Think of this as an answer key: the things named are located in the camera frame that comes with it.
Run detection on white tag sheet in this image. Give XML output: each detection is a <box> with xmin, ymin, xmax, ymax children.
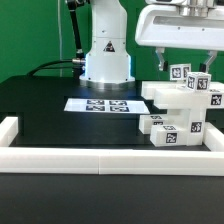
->
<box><xmin>64</xmin><ymin>98</ymin><xmax>149</xmax><ymax>114</ymax></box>

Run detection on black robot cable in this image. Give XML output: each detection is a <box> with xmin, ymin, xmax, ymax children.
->
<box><xmin>27</xmin><ymin>0</ymin><xmax>88</xmax><ymax>78</ymax></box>

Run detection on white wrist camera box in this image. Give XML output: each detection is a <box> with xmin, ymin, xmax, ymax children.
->
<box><xmin>145</xmin><ymin>0</ymin><xmax>186</xmax><ymax>5</ymax></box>

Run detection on white chair seat part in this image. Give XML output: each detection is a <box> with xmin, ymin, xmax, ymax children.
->
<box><xmin>167</xmin><ymin>109</ymin><xmax>206</xmax><ymax>146</ymax></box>

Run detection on white U-shaped fence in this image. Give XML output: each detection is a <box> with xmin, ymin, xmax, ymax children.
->
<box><xmin>0</xmin><ymin>117</ymin><xmax>224</xmax><ymax>176</ymax></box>

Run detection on white chair back frame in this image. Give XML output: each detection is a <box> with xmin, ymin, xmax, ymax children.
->
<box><xmin>141</xmin><ymin>81</ymin><xmax>224</xmax><ymax>109</ymax></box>

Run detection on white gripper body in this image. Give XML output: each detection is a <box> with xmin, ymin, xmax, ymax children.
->
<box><xmin>135</xmin><ymin>4</ymin><xmax>224</xmax><ymax>51</ymax></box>

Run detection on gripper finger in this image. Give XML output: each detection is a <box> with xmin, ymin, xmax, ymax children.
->
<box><xmin>155</xmin><ymin>47</ymin><xmax>167</xmax><ymax>71</ymax></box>
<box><xmin>201</xmin><ymin>50</ymin><xmax>218</xmax><ymax>73</ymax></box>

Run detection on grey hanging cable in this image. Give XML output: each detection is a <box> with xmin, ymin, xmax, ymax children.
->
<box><xmin>57</xmin><ymin>0</ymin><xmax>64</xmax><ymax>78</ymax></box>

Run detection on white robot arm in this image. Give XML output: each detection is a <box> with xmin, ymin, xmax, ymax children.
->
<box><xmin>65</xmin><ymin>0</ymin><xmax>224</xmax><ymax>89</ymax></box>

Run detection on white tagged cube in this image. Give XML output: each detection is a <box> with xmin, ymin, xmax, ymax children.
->
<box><xmin>170</xmin><ymin>64</ymin><xmax>191</xmax><ymax>81</ymax></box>
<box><xmin>186</xmin><ymin>72</ymin><xmax>211</xmax><ymax>92</ymax></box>

